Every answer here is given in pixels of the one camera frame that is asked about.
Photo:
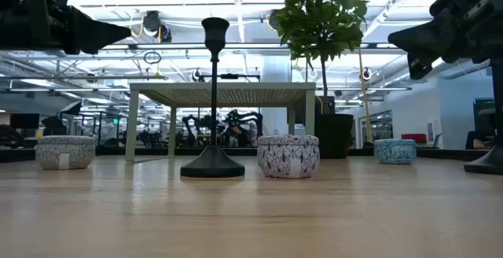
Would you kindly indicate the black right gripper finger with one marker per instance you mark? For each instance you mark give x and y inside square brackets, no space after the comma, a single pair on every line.
[420,67]
[422,37]

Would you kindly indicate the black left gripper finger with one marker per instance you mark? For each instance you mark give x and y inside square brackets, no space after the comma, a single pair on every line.
[98,34]

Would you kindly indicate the blue pattern candle tin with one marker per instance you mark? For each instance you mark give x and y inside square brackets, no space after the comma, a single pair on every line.
[395,152]

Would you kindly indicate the grey floral candle tin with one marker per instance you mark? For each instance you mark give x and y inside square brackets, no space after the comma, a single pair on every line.
[64,152]

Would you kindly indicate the purple leaf pattern candle tin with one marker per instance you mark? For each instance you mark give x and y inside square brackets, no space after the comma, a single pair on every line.
[288,155]

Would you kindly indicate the black background robot arm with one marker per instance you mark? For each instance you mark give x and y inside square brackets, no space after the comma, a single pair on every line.
[241,120]
[192,126]

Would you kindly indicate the red box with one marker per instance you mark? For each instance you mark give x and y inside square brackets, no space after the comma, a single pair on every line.
[413,138]

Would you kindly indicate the dark framed screen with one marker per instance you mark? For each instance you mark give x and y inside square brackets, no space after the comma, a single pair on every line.
[484,122]

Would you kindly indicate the person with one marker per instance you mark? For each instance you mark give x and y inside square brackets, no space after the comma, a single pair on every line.
[477,142]

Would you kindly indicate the dark computer monitor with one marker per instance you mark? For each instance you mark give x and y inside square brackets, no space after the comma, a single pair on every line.
[24,121]

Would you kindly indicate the potted green leafy tree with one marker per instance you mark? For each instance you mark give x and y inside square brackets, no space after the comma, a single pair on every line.
[334,136]

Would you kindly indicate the pale green perforated shelf table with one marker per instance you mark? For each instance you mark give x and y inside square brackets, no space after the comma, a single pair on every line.
[243,87]

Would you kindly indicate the black aluminium table frame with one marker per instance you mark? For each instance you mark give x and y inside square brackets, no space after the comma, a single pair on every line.
[440,154]

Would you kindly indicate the black camera crossbar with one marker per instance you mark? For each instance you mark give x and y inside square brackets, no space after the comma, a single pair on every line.
[230,76]

